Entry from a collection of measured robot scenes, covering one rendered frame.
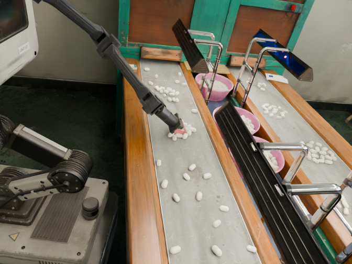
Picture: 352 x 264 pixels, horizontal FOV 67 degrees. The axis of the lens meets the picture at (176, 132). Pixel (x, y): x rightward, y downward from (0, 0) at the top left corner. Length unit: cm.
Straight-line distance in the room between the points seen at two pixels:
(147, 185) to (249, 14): 150
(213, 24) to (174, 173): 125
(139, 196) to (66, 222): 42
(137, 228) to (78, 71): 230
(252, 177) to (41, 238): 89
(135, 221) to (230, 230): 34
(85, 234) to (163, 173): 42
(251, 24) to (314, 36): 132
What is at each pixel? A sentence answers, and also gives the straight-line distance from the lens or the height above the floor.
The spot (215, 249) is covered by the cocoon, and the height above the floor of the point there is 76.
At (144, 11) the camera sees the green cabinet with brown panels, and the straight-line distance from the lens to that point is 194.
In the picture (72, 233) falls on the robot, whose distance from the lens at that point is 126.
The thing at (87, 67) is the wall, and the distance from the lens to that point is 297.
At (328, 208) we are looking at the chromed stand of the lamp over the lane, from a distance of 81.
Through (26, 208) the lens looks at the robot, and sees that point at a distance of 132.
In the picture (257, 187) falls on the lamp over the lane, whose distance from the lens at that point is 70.
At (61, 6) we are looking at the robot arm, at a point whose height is 122.
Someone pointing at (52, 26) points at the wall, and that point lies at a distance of 289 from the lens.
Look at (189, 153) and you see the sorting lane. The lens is 123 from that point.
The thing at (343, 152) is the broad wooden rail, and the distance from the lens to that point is 165.
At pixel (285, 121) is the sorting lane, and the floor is 74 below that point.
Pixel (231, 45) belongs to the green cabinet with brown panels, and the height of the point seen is 92.
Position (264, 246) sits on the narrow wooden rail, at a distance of 100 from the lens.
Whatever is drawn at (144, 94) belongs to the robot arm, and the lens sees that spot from 118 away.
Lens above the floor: 154
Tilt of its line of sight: 37 degrees down
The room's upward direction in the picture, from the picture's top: 11 degrees clockwise
